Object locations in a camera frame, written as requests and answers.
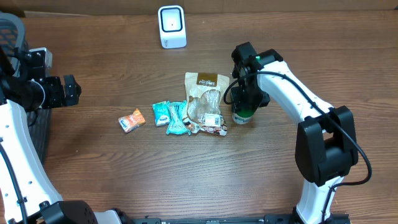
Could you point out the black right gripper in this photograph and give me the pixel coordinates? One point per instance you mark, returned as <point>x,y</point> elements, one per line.
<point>242,104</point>

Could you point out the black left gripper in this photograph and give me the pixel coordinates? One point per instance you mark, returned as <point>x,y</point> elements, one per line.
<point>59,99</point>

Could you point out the green lid jar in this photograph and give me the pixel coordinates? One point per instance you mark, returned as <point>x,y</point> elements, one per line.
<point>242,116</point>

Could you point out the beige brown snack bag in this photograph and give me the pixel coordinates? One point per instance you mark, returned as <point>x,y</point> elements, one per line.
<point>204,92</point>

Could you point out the teal snack packet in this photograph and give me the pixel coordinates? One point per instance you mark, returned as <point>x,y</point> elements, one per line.
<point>176,111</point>

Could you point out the small teal white packet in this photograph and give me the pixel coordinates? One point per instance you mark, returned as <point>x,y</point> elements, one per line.
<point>161,113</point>

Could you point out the orange snack packet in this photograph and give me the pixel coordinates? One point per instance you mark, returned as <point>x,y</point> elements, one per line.
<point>132,121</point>

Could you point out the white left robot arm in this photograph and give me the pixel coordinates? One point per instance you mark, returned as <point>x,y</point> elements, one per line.
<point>28,194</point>

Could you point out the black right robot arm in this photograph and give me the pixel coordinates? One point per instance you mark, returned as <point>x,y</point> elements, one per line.
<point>324,151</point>

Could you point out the white barcode scanner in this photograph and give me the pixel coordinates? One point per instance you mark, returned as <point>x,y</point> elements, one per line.
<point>172,27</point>

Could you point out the grey plastic mesh basket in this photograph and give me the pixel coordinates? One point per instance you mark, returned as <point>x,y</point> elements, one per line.
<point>13,35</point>

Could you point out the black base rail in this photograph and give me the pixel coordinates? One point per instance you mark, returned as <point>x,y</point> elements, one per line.
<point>202,221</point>

